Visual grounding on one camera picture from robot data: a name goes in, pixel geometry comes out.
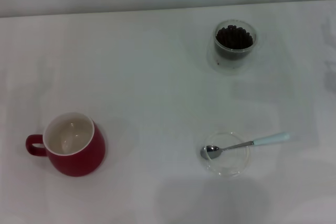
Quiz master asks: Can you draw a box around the clear glass cup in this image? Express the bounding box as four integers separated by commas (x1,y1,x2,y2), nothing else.
212,19,260,61

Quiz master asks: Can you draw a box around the coffee beans pile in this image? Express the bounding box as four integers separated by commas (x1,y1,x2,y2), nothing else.
215,24,254,59

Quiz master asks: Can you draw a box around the steel spoon with blue handle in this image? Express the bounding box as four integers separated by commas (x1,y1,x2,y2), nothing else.
199,131,291,161

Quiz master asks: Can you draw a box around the red ceramic mug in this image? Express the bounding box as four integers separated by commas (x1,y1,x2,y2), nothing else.
25,112,107,177

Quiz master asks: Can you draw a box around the clear glass saucer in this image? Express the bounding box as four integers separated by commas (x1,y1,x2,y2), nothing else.
206,41,254,76
198,131,250,178

